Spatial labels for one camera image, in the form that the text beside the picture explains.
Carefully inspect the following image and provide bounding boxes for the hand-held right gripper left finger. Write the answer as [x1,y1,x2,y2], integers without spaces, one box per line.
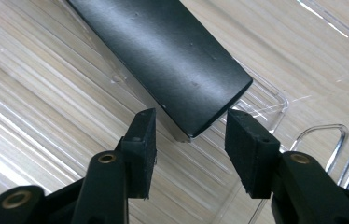
[69,107,159,224]

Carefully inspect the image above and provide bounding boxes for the long black box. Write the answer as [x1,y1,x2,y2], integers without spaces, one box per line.
[66,0,254,140]

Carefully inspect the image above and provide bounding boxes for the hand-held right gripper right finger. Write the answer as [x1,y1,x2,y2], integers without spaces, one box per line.
[224,108,349,224]

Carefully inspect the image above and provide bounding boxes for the clear plastic tray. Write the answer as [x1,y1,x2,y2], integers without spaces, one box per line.
[0,0,349,224]

